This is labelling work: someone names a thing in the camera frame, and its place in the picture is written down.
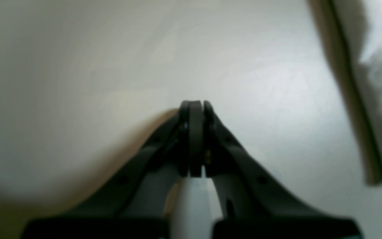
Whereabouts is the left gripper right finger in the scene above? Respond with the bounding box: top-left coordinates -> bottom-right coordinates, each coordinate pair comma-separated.
188,101 -> 363,239

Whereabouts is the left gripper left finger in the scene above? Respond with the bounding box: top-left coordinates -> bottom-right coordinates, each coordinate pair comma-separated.
21,101 -> 190,239

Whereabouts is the white printed T-shirt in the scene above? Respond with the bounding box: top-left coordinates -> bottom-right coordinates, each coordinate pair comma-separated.
307,0 -> 382,186

